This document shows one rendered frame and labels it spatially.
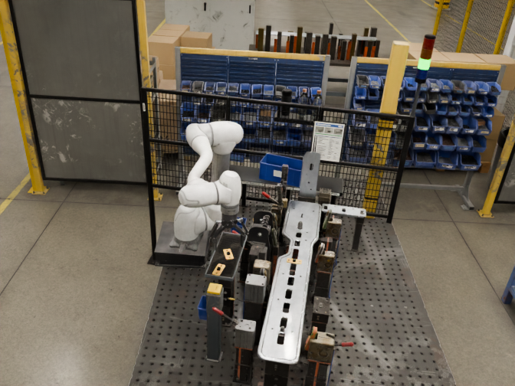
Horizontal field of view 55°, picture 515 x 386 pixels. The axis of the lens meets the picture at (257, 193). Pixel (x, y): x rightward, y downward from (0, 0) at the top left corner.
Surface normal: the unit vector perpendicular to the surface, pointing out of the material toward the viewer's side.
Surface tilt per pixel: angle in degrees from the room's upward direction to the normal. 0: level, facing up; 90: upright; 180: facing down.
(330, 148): 90
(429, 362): 0
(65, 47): 90
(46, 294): 0
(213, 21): 90
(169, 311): 0
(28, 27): 90
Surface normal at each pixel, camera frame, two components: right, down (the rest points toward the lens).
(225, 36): -0.01, 0.50
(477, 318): 0.05, -0.86
